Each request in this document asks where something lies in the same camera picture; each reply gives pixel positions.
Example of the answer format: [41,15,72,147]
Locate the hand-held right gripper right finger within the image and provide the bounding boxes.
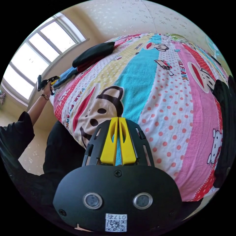
[118,117,137,165]

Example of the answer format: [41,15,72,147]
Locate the pile of clothes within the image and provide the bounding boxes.
[72,41,116,73]

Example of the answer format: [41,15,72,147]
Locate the person's left forearm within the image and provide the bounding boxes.
[27,94,50,126]

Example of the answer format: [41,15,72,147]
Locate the person's left hand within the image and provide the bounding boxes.
[42,84,54,97]

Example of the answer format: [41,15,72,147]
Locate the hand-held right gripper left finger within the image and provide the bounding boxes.
[100,117,118,165]

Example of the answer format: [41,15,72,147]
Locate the black garment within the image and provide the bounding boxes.
[212,74,236,189]

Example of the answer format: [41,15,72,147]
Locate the person's body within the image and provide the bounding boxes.
[0,111,92,236]

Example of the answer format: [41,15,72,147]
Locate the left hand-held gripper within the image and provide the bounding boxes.
[40,75,60,96]

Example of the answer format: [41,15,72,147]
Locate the bed with printed sheet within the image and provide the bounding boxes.
[49,33,230,202]

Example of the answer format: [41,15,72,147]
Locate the window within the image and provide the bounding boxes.
[1,12,90,108]

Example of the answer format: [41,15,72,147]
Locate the blue jeans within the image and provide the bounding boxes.
[53,66,79,89]

